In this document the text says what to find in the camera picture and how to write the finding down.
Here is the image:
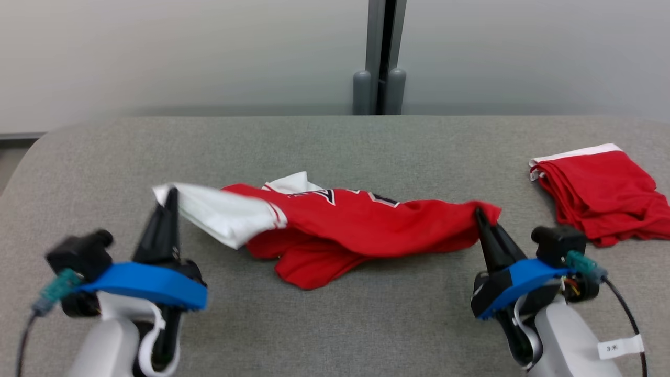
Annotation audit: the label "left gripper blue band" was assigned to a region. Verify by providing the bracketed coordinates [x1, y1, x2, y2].
[62, 187, 209, 319]

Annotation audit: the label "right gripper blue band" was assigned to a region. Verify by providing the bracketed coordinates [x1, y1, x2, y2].
[470, 207, 600, 321]

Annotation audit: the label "red shorts with white trim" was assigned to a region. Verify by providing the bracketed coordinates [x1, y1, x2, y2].
[529, 144, 670, 248]

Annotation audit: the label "red and white jersey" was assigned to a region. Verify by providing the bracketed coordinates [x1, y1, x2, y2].
[153, 171, 502, 290]

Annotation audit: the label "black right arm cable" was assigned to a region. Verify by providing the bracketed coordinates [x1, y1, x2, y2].
[602, 278, 649, 377]

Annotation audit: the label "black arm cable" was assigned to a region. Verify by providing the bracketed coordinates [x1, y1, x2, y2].
[602, 278, 649, 377]
[15, 309, 42, 377]

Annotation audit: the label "white cable label tag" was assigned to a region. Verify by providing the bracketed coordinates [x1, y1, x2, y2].
[598, 335, 645, 361]

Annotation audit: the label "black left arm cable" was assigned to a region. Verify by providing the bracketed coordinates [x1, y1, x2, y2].
[15, 309, 42, 377]

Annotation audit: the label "grey partition post with feet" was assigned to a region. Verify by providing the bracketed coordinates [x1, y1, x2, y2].
[352, 0, 408, 116]

